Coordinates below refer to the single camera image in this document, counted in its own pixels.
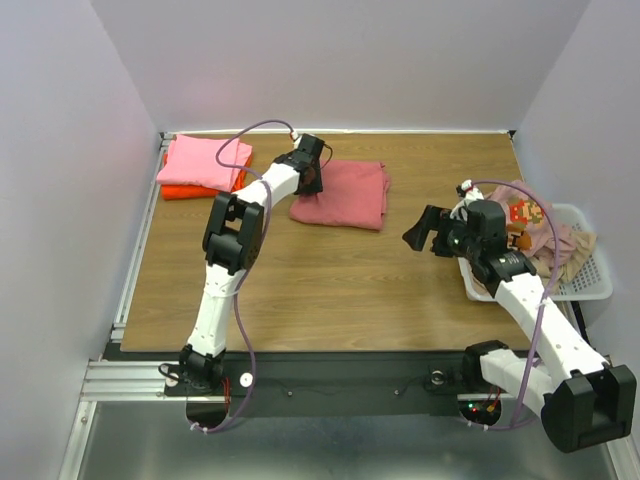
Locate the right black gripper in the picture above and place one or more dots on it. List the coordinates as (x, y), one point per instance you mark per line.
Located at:
(441, 235)

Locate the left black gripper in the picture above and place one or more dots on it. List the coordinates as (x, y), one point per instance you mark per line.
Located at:
(317, 186)

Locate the dusty rose t shirt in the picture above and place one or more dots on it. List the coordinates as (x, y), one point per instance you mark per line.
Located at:
(354, 195)

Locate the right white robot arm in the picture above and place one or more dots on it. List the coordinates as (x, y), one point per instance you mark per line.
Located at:
(581, 399)

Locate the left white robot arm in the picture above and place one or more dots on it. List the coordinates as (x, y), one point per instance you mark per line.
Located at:
(232, 241)

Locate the folded pink t shirt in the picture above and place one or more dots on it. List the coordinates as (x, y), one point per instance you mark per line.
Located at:
(209, 163)

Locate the mauve pixel print t shirt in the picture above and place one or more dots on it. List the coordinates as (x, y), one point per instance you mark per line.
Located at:
(529, 230)

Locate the folded orange t shirt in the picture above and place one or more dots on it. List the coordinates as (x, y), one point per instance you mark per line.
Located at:
(200, 189)

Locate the beige t shirt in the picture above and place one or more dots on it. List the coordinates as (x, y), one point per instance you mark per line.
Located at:
(575, 260)

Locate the white plastic laundry basket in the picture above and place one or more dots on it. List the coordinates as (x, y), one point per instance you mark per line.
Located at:
(590, 282)

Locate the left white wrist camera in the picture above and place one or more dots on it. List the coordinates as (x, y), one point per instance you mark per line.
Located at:
(295, 138)

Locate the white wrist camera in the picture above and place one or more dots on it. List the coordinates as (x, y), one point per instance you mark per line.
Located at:
(295, 138)
(467, 193)

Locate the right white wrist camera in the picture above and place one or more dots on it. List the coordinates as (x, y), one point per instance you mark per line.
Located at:
(467, 193)

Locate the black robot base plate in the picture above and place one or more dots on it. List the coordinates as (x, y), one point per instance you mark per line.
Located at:
(378, 383)

